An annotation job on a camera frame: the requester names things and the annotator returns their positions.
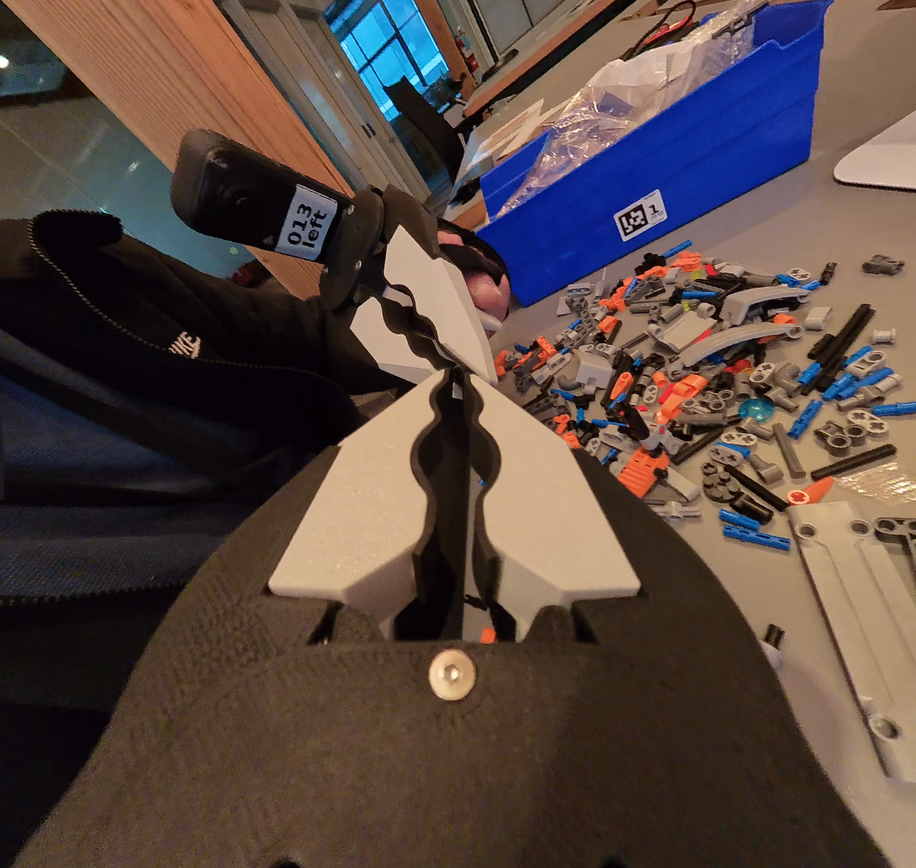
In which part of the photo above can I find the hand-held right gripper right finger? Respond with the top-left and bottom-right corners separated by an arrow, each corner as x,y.
461,375 -> 642,637

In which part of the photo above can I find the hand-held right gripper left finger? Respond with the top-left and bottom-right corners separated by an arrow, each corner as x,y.
270,368 -> 456,637

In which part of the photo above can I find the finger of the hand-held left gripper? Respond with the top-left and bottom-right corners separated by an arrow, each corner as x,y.
350,293 -> 448,385
384,229 -> 496,378

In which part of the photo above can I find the pile of small building pieces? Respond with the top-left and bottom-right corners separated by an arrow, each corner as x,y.
494,239 -> 916,554

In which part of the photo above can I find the clear plastic bag with pieces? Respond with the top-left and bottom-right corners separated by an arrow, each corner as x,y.
494,0 -> 760,182

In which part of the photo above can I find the blue plastic bin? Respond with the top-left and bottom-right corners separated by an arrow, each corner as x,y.
480,0 -> 834,308

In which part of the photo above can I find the person's left forearm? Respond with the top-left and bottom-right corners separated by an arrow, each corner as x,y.
22,210 -> 437,447

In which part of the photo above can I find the person's left hand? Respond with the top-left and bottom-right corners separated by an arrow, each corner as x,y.
471,269 -> 515,330

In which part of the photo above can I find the black office chair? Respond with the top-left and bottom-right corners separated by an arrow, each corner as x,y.
384,79 -> 468,182

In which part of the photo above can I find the grey office table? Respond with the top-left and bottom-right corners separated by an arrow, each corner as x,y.
458,0 -> 916,125

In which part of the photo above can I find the wide light grey panel piece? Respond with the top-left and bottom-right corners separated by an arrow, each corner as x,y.
788,504 -> 916,783

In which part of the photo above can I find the small clear plastic bag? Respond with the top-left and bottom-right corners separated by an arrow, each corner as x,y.
838,461 -> 916,507

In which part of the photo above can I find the white booklet stand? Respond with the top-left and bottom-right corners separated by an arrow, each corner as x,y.
833,103 -> 916,191

